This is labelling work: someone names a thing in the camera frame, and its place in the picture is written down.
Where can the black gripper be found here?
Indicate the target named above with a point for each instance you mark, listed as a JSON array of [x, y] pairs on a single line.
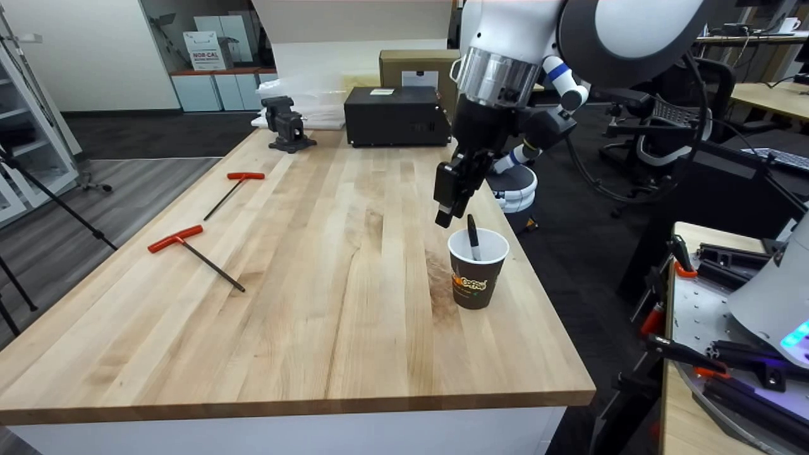
[[479, 140]]

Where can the black office chair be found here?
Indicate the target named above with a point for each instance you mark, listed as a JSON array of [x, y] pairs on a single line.
[[655, 117]]

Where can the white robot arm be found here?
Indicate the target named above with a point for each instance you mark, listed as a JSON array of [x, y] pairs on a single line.
[[530, 63]]

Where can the brown paper coffee cup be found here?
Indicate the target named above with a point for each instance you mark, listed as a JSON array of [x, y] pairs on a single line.
[[476, 265]]

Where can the black marker pen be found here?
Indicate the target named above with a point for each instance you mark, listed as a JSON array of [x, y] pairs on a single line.
[[473, 239]]

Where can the black bench vise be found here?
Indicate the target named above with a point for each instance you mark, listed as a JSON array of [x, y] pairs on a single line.
[[287, 124]]

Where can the red black bar clamp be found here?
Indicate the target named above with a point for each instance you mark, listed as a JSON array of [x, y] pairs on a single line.
[[770, 368]]

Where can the black control box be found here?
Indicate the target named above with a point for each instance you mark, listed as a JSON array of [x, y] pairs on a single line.
[[396, 117]]

